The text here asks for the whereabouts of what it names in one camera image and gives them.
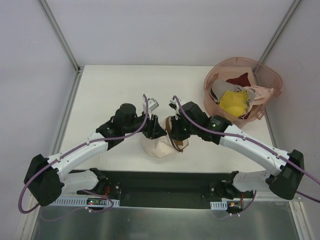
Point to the wrist camera bracket white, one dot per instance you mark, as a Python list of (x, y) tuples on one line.
[(149, 106), (173, 104)]

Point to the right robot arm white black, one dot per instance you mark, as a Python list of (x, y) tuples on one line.
[(282, 170)]

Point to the left aluminium frame post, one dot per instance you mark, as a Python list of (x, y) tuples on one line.
[(59, 34)]

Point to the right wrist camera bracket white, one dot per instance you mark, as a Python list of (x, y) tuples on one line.
[(173, 104)]

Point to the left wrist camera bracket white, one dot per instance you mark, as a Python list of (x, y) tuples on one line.
[(149, 106)]

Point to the pink translucent plastic basket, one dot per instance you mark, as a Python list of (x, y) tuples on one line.
[(259, 74)]

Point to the right white cable duct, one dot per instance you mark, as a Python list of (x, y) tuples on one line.
[(219, 205)]

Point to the yellow bra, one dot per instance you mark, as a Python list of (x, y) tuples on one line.
[(234, 103)]

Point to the right aluminium frame post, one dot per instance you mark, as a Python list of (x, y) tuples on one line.
[(293, 8)]

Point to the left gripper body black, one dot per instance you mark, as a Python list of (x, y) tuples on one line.
[(152, 128)]

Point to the white cable duct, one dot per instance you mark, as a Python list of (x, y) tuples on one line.
[(69, 201), (219, 205)]

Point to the beige round mesh laundry bag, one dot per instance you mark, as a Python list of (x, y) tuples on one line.
[(165, 145)]

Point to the grey beige bra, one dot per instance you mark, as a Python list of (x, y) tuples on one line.
[(219, 88)]

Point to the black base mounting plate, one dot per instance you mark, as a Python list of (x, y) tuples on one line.
[(178, 190)]

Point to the light pink garment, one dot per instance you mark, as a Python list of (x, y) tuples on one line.
[(258, 95)]

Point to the aluminium frame post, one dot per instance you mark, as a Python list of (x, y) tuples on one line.
[(59, 34), (293, 8)]

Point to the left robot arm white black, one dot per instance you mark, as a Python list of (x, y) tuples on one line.
[(49, 177)]

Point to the dark red garment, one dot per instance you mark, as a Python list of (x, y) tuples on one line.
[(242, 80)]

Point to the left white cable duct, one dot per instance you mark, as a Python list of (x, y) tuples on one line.
[(69, 201)]

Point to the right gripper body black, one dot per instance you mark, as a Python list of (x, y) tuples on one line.
[(178, 129)]

